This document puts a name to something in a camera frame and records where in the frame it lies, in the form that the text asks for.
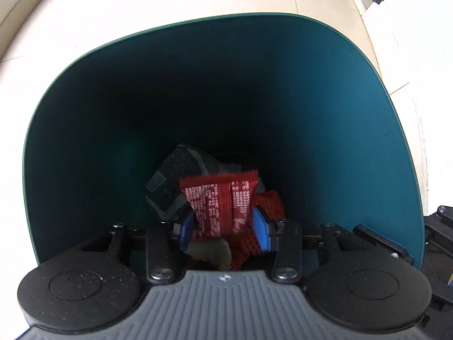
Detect silver wrapper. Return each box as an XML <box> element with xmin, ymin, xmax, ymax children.
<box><xmin>143</xmin><ymin>143</ymin><xmax>267</xmax><ymax>222</ymax></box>

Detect napa cabbage piece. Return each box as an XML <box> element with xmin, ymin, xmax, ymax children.
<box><xmin>187</xmin><ymin>237</ymin><xmax>233</xmax><ymax>270</ymax></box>

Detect red snack wrapper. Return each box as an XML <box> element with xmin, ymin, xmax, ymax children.
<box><xmin>178</xmin><ymin>169</ymin><xmax>259</xmax><ymax>239</ymax></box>

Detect orange foam fruit net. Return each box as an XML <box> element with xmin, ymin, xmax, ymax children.
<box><xmin>226</xmin><ymin>190</ymin><xmax>287</xmax><ymax>270</ymax></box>

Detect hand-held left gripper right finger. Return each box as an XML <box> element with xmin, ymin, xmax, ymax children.
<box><xmin>251</xmin><ymin>207</ymin><xmax>355</xmax><ymax>286</ymax></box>

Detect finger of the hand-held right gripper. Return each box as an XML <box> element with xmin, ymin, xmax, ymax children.
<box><xmin>353</xmin><ymin>224</ymin><xmax>415</xmax><ymax>266</ymax></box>

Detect teal trash bin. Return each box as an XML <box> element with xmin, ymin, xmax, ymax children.
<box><xmin>22</xmin><ymin>12</ymin><xmax>426</xmax><ymax>273</ymax></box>

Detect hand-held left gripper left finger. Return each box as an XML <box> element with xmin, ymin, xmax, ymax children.
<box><xmin>76</xmin><ymin>211</ymin><xmax>196</xmax><ymax>286</ymax></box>

